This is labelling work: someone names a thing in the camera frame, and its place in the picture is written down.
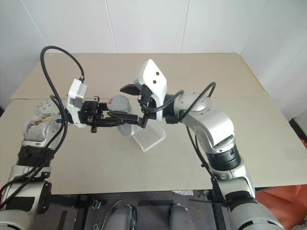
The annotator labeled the thin gray wire loop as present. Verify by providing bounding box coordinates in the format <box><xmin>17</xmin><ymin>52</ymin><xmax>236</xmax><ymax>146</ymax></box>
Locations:
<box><xmin>102</xmin><ymin>199</ymin><xmax>132</xmax><ymax>230</ymax></box>

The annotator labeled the small metal clip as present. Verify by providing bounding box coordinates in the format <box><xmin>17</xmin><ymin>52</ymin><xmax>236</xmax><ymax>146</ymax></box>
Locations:
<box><xmin>91</xmin><ymin>199</ymin><xmax>107</xmax><ymax>209</ymax></box>

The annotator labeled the black object by wall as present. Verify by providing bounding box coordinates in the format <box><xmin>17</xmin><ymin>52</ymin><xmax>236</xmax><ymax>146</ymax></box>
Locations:
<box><xmin>288</xmin><ymin>115</ymin><xmax>307</xmax><ymax>145</ymax></box>

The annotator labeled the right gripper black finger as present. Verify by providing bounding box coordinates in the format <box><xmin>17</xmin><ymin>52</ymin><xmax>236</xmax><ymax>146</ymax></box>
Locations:
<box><xmin>137</xmin><ymin>110</ymin><xmax>150</xmax><ymax>129</ymax></box>
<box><xmin>119</xmin><ymin>83</ymin><xmax>140</xmax><ymax>96</ymax></box>

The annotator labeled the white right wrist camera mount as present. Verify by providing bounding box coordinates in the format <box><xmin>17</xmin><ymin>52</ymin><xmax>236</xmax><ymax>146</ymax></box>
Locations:
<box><xmin>137</xmin><ymin>58</ymin><xmax>168</xmax><ymax>121</ymax></box>

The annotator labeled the orange cloth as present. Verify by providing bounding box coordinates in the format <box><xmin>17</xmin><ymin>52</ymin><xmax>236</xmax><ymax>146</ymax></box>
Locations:
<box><xmin>255</xmin><ymin>184</ymin><xmax>307</xmax><ymax>230</ymax></box>

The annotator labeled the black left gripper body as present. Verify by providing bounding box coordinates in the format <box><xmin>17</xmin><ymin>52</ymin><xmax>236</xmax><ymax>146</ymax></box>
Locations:
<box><xmin>80</xmin><ymin>95</ymin><xmax>108</xmax><ymax>134</ymax></box>

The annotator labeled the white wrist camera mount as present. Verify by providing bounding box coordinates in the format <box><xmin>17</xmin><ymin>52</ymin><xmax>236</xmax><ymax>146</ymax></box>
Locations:
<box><xmin>137</xmin><ymin>58</ymin><xmax>168</xmax><ymax>121</ymax></box>
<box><xmin>66</xmin><ymin>78</ymin><xmax>89</xmax><ymax>128</ymax></box>

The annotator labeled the clear plastic box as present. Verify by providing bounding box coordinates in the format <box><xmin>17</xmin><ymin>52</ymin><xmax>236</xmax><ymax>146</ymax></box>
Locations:
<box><xmin>130</xmin><ymin>119</ymin><xmax>166</xmax><ymax>152</ymax></box>

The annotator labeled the gray jar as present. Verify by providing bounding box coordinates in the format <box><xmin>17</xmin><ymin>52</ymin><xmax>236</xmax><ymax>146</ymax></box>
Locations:
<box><xmin>116</xmin><ymin>105</ymin><xmax>141</xmax><ymax>138</ymax></box>

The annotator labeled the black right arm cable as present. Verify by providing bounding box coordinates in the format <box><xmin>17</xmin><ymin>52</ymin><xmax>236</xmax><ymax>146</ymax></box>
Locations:
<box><xmin>138</xmin><ymin>81</ymin><xmax>229</xmax><ymax>207</ymax></box>

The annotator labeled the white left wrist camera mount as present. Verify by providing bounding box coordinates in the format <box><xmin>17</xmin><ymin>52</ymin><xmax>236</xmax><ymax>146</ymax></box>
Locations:
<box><xmin>66</xmin><ymin>78</ymin><xmax>89</xmax><ymax>128</ymax></box>

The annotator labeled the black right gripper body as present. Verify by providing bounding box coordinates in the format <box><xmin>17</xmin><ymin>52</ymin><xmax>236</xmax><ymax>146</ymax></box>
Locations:
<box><xmin>134</xmin><ymin>82</ymin><xmax>158</xmax><ymax>121</ymax></box>

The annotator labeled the gray jar lid red mark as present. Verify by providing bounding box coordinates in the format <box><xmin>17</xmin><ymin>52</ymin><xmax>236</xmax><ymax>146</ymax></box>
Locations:
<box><xmin>107</xmin><ymin>95</ymin><xmax>131</xmax><ymax>114</ymax></box>

